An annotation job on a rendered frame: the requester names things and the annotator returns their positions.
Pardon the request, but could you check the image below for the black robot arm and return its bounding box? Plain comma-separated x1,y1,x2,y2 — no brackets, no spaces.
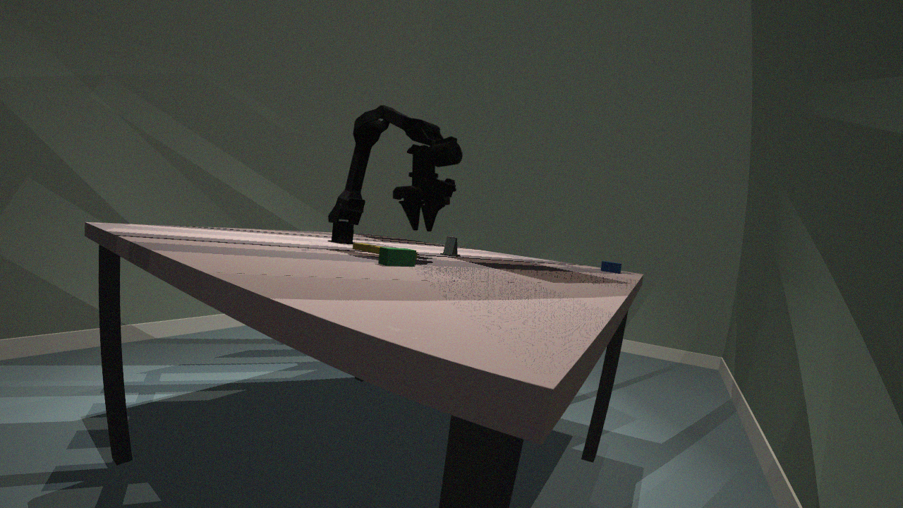
327,105,463,244

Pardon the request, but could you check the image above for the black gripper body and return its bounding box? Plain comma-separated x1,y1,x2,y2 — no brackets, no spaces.
393,167,450,205

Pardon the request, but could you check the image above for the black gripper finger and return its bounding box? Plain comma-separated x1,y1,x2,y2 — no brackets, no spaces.
399,200,425,231
421,204,445,231

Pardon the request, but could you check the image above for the yellow bar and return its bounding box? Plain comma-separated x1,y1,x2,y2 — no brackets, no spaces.
353,243,382,254

